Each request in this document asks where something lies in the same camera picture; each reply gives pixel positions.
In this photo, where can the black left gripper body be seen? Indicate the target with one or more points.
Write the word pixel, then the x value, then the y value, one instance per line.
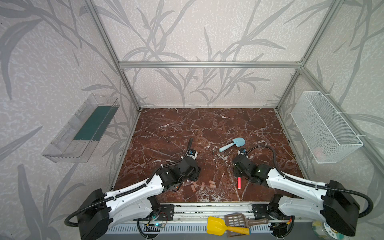
pixel 190 167

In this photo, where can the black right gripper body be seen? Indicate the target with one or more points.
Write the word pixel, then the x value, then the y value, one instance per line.
pixel 240 167

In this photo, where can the pink highlighter pen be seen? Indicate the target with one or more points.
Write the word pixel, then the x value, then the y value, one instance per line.
pixel 239 183

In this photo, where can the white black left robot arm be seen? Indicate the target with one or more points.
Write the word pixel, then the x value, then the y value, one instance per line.
pixel 101 211

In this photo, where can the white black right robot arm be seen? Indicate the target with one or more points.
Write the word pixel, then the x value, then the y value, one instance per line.
pixel 315 201

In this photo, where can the light blue toy shovel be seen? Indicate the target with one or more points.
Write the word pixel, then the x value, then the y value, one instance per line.
pixel 238 142

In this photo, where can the brown toy spatula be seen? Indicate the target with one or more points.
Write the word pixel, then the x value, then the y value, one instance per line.
pixel 239 220

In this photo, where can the yellow toy shovel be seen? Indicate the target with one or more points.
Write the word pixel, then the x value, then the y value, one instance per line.
pixel 217 226

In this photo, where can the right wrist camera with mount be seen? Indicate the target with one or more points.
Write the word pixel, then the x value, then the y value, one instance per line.
pixel 243 151

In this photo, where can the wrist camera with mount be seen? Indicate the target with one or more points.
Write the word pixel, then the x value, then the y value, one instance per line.
pixel 192 154
pixel 243 151

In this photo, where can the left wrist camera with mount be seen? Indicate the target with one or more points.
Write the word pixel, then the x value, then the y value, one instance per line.
pixel 192 154

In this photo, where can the aluminium cage frame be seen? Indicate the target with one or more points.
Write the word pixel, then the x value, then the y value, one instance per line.
pixel 345 59

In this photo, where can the green circuit board with wires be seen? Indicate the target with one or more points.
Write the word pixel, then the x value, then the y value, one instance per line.
pixel 155 226

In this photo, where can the white wire mesh basket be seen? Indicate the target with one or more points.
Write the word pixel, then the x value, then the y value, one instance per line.
pixel 326 132

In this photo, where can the clear plastic wall tray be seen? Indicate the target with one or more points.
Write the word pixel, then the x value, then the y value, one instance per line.
pixel 78 139

